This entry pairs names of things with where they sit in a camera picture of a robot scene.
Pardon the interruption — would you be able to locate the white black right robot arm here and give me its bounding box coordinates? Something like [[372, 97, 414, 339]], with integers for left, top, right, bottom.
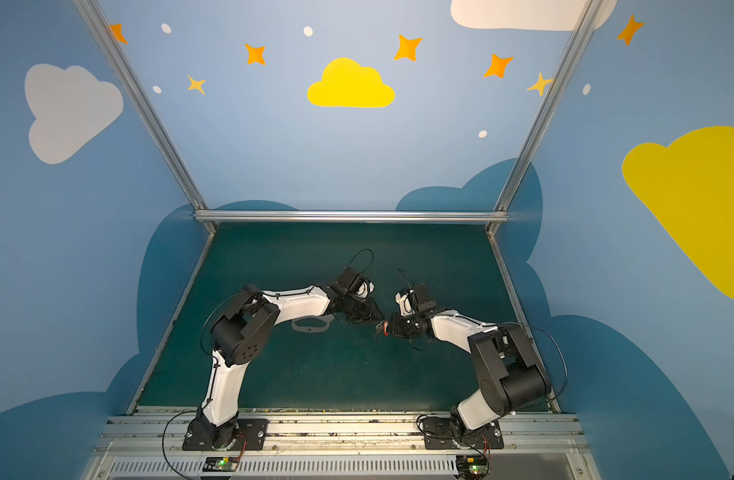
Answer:
[[385, 284, 552, 447]]

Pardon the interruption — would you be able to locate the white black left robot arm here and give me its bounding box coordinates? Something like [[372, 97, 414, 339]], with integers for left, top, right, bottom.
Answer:
[[183, 266, 383, 451]]

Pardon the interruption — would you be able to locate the right controller board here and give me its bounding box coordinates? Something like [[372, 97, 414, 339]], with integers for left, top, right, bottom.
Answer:
[[455, 455, 490, 480]]

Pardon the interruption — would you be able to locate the controller board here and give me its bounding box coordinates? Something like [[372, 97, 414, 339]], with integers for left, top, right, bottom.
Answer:
[[455, 455, 490, 480], [202, 457, 239, 474]]

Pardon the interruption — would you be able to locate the left controller board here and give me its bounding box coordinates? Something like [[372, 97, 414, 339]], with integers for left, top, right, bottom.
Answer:
[[202, 457, 239, 474]]

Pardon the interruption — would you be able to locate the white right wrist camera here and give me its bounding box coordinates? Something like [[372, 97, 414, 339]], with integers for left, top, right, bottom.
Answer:
[[395, 290, 415, 317]]

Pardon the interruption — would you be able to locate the black left camera cable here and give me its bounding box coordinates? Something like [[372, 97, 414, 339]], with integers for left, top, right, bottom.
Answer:
[[345, 248, 375, 283]]

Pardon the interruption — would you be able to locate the aluminium back frame rail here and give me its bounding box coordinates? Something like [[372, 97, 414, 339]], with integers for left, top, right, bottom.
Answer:
[[194, 210, 509, 224]]

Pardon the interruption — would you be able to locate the aluminium left corner post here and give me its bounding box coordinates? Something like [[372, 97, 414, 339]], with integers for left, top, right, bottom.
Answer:
[[73, 0, 208, 213]]

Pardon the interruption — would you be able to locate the aluminium corner post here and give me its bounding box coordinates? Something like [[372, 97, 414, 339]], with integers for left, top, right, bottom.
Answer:
[[486, 0, 605, 240], [73, 0, 208, 213]]

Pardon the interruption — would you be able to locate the aluminium right corner post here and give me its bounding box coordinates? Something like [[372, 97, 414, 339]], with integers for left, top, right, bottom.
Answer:
[[486, 0, 605, 240]]

